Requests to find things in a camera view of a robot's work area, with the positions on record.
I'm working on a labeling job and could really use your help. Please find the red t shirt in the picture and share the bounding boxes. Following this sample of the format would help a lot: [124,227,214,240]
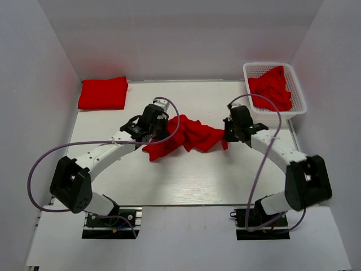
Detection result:
[78,76,128,111]
[142,115,228,161]

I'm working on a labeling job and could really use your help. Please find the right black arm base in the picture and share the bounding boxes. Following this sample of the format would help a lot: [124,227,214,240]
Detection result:
[230,208,290,241]

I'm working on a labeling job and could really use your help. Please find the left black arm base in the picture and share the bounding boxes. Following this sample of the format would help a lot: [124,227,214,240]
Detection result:
[82,207,142,240]

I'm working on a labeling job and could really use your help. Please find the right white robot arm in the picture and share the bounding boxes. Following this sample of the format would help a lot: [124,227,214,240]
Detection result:
[223,106,332,225]

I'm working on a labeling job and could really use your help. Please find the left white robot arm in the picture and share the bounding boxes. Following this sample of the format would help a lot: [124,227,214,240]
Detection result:
[50,99,169,225]

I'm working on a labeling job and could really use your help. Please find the red t shirts in basket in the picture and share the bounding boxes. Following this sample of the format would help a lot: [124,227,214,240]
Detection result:
[248,65,293,111]

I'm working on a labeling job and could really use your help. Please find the folded red t shirt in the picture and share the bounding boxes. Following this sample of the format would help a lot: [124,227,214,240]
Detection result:
[78,76,128,111]

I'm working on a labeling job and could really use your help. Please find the white plastic basket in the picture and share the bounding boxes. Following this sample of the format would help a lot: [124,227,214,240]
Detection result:
[243,62,307,119]

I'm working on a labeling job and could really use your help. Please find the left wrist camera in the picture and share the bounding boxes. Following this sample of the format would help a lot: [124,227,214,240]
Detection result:
[153,99,170,112]

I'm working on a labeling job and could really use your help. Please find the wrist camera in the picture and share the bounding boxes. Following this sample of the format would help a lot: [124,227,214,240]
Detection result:
[227,103,242,110]
[153,99,170,112]

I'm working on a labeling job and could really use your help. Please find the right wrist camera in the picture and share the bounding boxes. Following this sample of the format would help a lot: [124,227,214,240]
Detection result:
[227,103,242,110]

